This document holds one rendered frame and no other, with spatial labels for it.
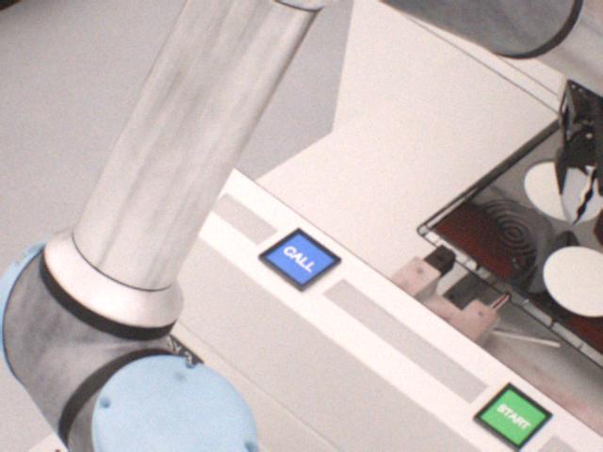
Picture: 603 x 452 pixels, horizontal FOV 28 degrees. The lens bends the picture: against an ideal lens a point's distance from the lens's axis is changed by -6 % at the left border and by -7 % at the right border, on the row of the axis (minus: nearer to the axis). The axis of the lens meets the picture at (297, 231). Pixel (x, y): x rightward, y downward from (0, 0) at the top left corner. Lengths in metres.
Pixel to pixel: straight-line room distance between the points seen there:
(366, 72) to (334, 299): 0.76
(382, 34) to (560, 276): 0.62
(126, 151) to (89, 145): 1.88
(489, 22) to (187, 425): 0.34
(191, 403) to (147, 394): 0.03
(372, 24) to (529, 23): 1.09
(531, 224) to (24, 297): 0.64
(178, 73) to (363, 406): 0.44
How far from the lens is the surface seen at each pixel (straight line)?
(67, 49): 3.03
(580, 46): 0.83
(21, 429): 2.23
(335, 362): 1.15
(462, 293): 1.35
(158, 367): 0.88
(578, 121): 1.29
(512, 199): 1.40
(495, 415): 1.10
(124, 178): 0.86
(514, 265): 1.32
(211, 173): 0.86
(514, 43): 0.76
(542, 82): 1.67
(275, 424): 1.29
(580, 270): 1.34
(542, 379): 1.25
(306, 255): 1.19
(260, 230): 1.22
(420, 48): 1.79
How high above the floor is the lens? 1.81
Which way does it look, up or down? 45 degrees down
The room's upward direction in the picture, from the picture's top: 9 degrees clockwise
